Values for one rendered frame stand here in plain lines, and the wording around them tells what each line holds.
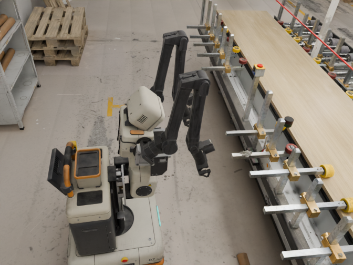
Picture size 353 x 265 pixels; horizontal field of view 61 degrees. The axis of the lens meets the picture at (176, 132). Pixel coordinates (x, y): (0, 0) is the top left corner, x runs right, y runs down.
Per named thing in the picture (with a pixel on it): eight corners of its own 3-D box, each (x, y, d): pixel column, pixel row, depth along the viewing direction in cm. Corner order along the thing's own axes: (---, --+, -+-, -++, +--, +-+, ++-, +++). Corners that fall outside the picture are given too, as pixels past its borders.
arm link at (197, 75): (177, 65, 130) (182, 77, 122) (206, 69, 134) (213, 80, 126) (158, 141, 157) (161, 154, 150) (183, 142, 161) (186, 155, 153)
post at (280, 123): (261, 171, 221) (280, 121, 189) (260, 167, 223) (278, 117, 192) (266, 171, 221) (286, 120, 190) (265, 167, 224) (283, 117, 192)
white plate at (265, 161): (266, 174, 211) (270, 165, 204) (255, 149, 230) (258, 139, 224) (267, 174, 211) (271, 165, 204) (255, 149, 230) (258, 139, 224)
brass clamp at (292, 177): (289, 181, 179) (291, 176, 175) (280, 164, 189) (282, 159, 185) (298, 181, 179) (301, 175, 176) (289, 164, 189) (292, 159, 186)
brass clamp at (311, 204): (308, 218, 160) (311, 212, 157) (297, 197, 170) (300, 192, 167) (318, 217, 161) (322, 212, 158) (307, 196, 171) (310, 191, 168)
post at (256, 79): (243, 122, 255) (255, 75, 225) (241, 118, 258) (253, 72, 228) (248, 122, 255) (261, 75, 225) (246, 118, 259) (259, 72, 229)
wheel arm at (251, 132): (226, 137, 223) (227, 133, 220) (225, 134, 225) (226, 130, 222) (281, 135, 228) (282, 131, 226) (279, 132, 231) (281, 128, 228)
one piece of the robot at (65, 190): (70, 207, 177) (45, 187, 162) (73, 164, 203) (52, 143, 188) (86, 200, 176) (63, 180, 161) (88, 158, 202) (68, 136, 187)
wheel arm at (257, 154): (231, 160, 203) (232, 156, 200) (230, 156, 205) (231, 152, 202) (291, 157, 208) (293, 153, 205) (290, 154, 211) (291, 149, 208)
